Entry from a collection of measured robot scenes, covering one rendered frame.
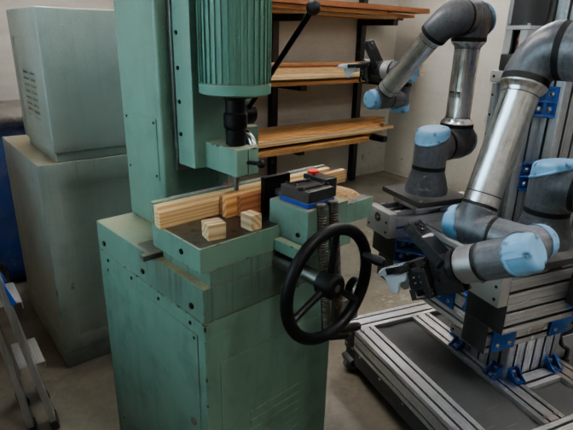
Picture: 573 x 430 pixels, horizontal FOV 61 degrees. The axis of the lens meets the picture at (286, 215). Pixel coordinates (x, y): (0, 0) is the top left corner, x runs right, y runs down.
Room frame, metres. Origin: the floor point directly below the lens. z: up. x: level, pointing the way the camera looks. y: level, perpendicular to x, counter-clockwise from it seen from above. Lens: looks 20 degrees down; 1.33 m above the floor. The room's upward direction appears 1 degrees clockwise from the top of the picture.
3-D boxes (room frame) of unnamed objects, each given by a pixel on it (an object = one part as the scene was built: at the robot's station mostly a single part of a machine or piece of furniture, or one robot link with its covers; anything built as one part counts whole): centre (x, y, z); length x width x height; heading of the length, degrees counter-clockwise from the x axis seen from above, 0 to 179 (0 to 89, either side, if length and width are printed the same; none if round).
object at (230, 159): (1.25, 0.15, 1.03); 0.14 x 0.07 x 0.09; 43
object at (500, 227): (0.90, -0.47, 0.96); 0.11 x 0.11 x 0.08; 41
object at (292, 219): (1.15, -0.05, 0.92); 0.15 x 0.13 x 0.09; 133
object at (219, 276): (1.19, 0.09, 0.82); 0.40 x 0.21 x 0.04; 133
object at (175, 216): (1.30, 0.06, 0.92); 0.66 x 0.02 x 0.04; 133
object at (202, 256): (1.21, 0.00, 0.87); 0.61 x 0.30 x 0.06; 133
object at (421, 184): (1.71, -0.50, 0.87); 0.15 x 0.15 x 0.10
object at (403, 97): (1.99, -0.43, 1.12); 0.11 x 0.08 x 0.11; 128
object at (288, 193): (1.15, -0.06, 0.99); 0.13 x 0.11 x 0.06; 133
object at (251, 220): (1.09, 0.08, 0.92); 0.04 x 0.03 x 0.04; 45
